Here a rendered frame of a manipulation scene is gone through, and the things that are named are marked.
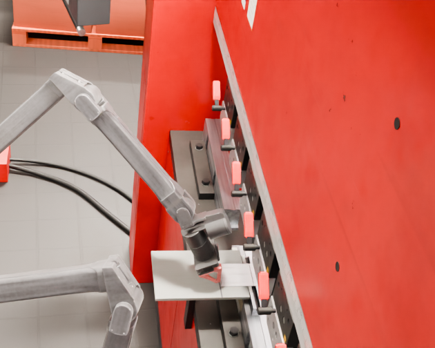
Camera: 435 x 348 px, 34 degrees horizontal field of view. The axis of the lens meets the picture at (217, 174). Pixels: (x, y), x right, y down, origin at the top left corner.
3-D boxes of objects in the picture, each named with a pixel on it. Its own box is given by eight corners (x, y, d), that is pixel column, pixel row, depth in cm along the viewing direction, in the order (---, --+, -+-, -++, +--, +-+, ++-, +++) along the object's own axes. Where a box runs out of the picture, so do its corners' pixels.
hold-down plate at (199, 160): (188, 146, 270) (190, 139, 268) (203, 146, 271) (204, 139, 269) (198, 199, 247) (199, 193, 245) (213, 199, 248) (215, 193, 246)
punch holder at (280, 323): (264, 316, 173) (277, 269, 162) (299, 315, 174) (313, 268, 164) (277, 369, 161) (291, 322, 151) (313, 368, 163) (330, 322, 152)
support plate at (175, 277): (150, 253, 209) (150, 250, 209) (239, 252, 214) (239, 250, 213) (155, 301, 196) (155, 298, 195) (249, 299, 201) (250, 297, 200)
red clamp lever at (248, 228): (243, 211, 179) (244, 250, 177) (259, 211, 180) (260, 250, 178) (242, 212, 181) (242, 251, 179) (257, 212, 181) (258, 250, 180)
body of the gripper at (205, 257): (215, 239, 202) (206, 223, 197) (219, 267, 194) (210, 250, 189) (194, 247, 203) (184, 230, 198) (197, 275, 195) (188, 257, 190)
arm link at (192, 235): (178, 221, 193) (179, 237, 188) (202, 213, 192) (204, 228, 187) (188, 238, 197) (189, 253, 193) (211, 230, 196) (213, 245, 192)
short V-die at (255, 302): (239, 262, 214) (241, 255, 212) (250, 262, 214) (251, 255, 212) (251, 315, 199) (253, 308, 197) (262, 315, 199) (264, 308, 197)
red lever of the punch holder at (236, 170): (230, 160, 194) (232, 196, 192) (246, 161, 195) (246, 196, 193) (230, 161, 196) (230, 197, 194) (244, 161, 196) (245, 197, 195)
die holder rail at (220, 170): (201, 138, 275) (204, 118, 269) (217, 138, 276) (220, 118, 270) (219, 230, 237) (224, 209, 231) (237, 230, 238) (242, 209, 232)
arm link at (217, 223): (177, 199, 194) (173, 210, 186) (217, 186, 193) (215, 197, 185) (192, 239, 198) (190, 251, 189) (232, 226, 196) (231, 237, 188)
